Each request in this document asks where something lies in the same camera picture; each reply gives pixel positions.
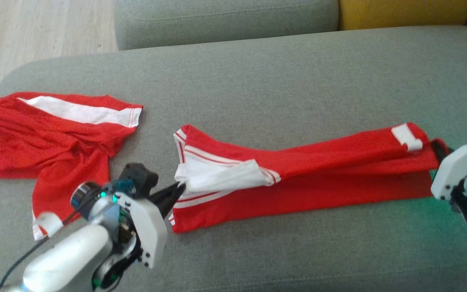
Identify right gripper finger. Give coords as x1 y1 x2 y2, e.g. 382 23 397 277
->
432 139 454 163

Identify yellow sofa backrest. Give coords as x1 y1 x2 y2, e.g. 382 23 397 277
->
338 0 467 31

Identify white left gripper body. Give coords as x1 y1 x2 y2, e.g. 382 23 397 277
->
115 191 169 269

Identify red number 23 jersey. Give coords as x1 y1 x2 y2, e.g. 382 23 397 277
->
170 122 449 234

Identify red shorts with white stripe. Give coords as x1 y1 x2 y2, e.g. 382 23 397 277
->
0 92 143 242

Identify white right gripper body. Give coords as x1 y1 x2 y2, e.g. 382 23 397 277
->
431 144 467 200

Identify grey sofa seat cushion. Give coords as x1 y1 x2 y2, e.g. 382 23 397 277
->
114 0 339 51

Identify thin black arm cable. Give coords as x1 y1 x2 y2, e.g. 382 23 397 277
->
0 195 92 290

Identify blue left camera plug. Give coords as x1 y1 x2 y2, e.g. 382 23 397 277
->
112 180 135 194

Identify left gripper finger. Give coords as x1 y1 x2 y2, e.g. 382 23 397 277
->
159 187 185 219
149 182 186 205

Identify large grey sofa ottoman cushion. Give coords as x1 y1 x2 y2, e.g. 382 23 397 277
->
0 25 467 292

